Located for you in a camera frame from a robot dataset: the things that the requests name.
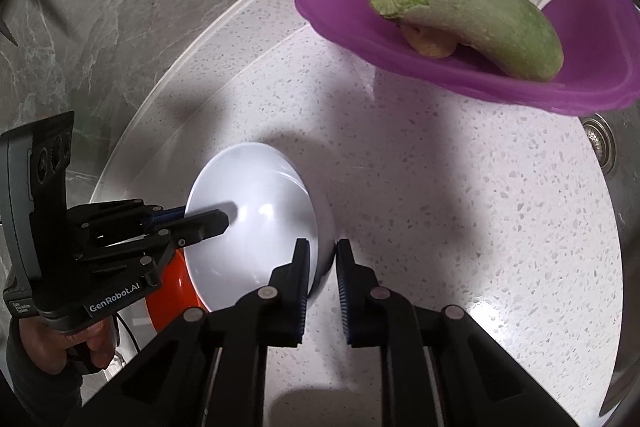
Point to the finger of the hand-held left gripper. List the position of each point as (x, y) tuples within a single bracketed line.
[(205, 224), (165, 217)]

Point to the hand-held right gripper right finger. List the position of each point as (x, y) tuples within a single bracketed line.
[(344, 302)]

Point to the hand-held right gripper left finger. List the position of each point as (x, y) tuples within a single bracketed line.
[(303, 302)]

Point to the small white bowl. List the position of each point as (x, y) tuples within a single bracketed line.
[(260, 207)]

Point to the person's left forearm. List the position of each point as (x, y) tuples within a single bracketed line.
[(30, 387)]

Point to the person's left hand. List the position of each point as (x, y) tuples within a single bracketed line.
[(95, 347)]

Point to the orange bowl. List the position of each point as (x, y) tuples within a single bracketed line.
[(170, 302)]

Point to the purple plastic bowl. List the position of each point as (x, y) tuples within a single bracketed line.
[(350, 32)]

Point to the brown vegetable piece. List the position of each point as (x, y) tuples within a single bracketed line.
[(430, 44)]

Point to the stainless steel sink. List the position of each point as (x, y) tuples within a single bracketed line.
[(625, 207)]

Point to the large green radish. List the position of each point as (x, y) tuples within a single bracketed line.
[(475, 17)]

